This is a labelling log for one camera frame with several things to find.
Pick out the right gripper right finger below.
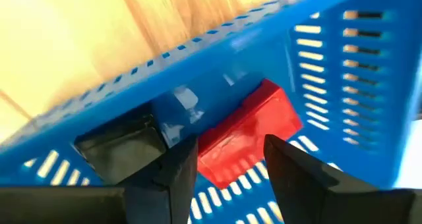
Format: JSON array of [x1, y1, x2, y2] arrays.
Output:
[[262, 134, 344, 224]]

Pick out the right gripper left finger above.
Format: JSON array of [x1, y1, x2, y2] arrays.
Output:
[[117, 135, 199, 224]]

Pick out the black plastic box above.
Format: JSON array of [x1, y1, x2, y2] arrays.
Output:
[[73, 111, 167, 186]]

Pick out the red plastic box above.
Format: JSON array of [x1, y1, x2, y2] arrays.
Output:
[[196, 78, 303, 190]]

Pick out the blue plastic basket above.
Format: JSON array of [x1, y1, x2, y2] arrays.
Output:
[[0, 0, 422, 224]]

